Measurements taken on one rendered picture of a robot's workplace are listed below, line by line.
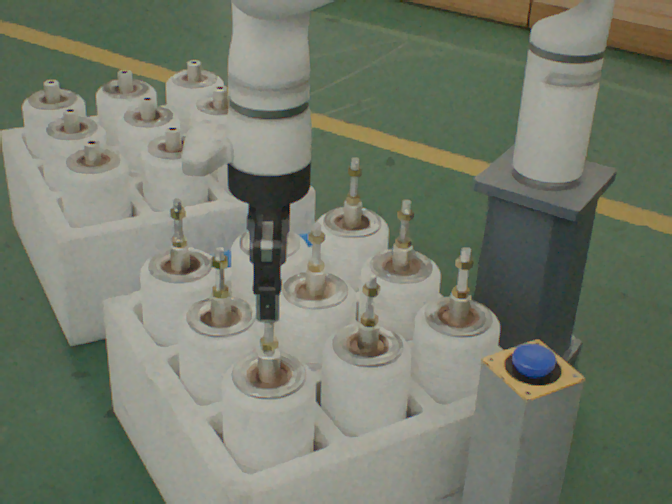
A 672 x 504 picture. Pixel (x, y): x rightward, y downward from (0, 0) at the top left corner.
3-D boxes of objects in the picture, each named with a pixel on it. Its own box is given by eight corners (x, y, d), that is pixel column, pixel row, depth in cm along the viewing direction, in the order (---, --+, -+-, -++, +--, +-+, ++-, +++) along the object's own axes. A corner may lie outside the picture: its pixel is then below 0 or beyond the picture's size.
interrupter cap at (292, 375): (270, 346, 109) (270, 341, 109) (321, 378, 105) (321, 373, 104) (216, 377, 104) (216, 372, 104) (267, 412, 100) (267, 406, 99)
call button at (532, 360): (535, 354, 99) (538, 337, 98) (562, 377, 96) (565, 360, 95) (502, 366, 97) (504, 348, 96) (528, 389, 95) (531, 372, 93)
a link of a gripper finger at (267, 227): (254, 210, 91) (255, 228, 93) (252, 246, 88) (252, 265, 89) (281, 210, 91) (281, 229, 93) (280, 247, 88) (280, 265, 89)
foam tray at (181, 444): (363, 333, 154) (369, 230, 144) (525, 501, 125) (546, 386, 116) (112, 410, 137) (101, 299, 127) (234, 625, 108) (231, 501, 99)
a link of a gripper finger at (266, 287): (259, 268, 93) (259, 313, 96) (258, 286, 91) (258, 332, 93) (276, 268, 93) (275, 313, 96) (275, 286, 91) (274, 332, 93)
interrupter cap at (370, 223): (340, 205, 136) (340, 200, 136) (391, 220, 133) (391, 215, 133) (312, 229, 130) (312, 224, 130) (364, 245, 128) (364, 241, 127)
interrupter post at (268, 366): (269, 367, 106) (269, 342, 104) (285, 378, 104) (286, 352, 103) (252, 377, 104) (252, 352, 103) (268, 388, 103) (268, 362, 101)
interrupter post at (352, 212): (348, 218, 133) (349, 196, 132) (364, 223, 132) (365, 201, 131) (339, 226, 131) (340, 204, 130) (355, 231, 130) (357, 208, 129)
